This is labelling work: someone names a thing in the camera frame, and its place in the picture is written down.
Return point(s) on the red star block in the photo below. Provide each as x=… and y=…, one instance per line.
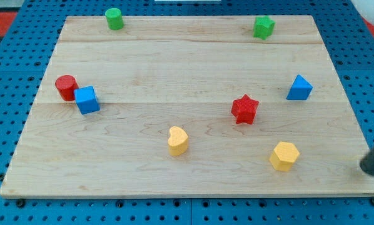
x=244, y=109

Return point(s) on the yellow heart block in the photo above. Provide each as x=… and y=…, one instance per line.
x=178, y=141

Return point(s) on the wooden board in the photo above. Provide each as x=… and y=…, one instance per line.
x=163, y=71

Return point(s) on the blue cube block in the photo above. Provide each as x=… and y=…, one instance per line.
x=86, y=100

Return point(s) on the yellow hexagon block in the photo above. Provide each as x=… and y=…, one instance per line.
x=283, y=156

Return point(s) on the blue triangle block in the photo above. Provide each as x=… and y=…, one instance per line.
x=300, y=89

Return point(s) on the green star block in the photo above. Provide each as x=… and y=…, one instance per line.
x=263, y=27

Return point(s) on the green cylinder block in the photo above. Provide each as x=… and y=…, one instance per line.
x=114, y=18

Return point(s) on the red cylinder block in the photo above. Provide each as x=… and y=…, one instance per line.
x=66, y=85

